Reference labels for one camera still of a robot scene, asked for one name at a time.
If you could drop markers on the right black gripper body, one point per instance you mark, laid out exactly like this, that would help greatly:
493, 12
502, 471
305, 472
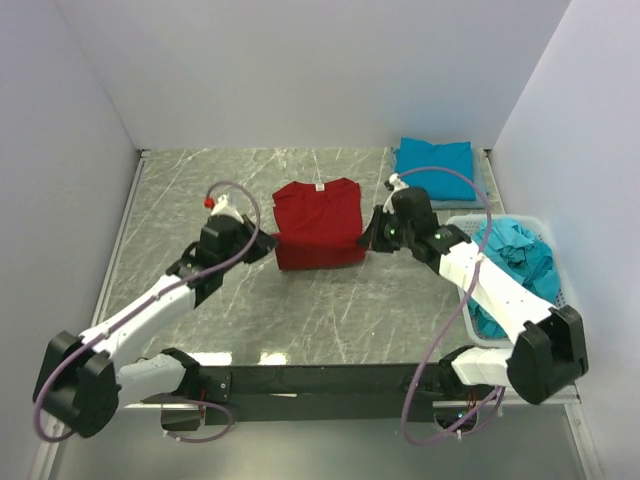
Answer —
396, 234

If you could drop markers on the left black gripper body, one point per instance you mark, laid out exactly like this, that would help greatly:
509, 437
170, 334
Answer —
243, 237

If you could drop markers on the red t shirt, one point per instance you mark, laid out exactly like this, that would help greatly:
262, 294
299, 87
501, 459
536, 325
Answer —
318, 225

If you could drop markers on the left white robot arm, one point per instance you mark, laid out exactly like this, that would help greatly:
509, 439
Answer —
85, 379

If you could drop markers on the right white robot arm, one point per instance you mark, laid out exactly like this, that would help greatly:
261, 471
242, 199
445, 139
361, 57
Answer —
547, 349

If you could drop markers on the white plastic basket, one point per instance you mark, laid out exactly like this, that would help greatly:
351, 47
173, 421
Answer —
543, 233

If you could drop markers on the folded blue t shirt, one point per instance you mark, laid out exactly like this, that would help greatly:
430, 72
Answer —
445, 171

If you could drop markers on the folded grey-blue t shirt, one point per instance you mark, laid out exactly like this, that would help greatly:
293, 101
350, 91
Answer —
478, 182

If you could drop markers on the crumpled teal t shirt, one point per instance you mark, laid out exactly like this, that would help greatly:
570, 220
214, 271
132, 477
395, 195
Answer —
528, 260

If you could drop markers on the black base beam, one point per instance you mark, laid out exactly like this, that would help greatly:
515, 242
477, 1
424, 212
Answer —
278, 393

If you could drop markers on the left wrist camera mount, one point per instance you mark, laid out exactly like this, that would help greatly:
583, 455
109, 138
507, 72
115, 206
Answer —
222, 206

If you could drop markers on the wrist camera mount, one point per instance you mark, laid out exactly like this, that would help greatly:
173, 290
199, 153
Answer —
222, 206
395, 183

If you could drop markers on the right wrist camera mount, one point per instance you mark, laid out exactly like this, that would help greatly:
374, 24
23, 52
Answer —
395, 183

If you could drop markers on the aluminium frame rail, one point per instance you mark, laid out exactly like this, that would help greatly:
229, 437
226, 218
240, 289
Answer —
86, 378

